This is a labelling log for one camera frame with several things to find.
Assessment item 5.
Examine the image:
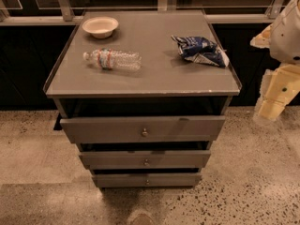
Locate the grey top drawer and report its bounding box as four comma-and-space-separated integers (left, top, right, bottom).
60, 115, 225, 143

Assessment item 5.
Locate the grey drawer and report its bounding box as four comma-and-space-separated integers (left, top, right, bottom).
80, 150, 210, 170
93, 172, 202, 188
60, 115, 225, 143

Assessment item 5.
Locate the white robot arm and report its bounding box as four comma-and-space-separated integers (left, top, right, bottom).
250, 0, 300, 120

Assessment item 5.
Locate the grey drawer cabinet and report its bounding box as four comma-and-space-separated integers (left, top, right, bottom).
44, 11, 241, 178

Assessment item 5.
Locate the grey middle drawer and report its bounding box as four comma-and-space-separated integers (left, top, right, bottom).
80, 150, 210, 170

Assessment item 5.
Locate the grey bottom drawer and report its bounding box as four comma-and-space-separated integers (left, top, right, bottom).
93, 172, 202, 188

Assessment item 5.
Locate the blue crumpled chip bag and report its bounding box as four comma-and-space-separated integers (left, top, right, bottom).
172, 36, 230, 68

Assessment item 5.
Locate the clear plastic water bottle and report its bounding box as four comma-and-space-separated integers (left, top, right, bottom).
82, 48, 142, 71

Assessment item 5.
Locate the metal glass railing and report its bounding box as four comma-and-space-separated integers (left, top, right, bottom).
0, 0, 290, 26

